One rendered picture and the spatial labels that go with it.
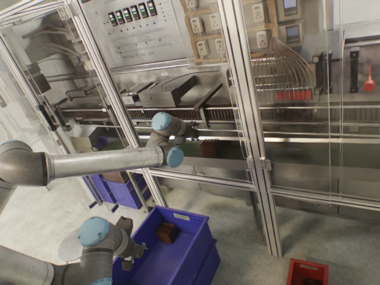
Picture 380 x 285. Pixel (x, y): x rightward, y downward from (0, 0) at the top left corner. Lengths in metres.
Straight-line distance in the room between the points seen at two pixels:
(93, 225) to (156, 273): 0.96
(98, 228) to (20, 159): 0.34
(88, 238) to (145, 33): 1.56
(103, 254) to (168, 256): 1.00
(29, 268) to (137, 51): 1.71
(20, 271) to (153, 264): 1.13
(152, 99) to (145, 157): 0.72
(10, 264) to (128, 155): 0.51
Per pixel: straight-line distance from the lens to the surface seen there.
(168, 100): 1.68
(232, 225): 2.15
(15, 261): 0.81
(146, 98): 1.79
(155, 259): 1.85
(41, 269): 0.87
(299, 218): 2.14
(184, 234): 1.90
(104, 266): 0.87
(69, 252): 2.23
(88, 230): 0.89
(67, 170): 1.01
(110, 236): 0.90
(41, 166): 0.98
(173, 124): 1.28
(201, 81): 1.89
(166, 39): 2.01
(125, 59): 2.32
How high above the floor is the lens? 1.60
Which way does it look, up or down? 29 degrees down
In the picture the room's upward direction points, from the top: 17 degrees counter-clockwise
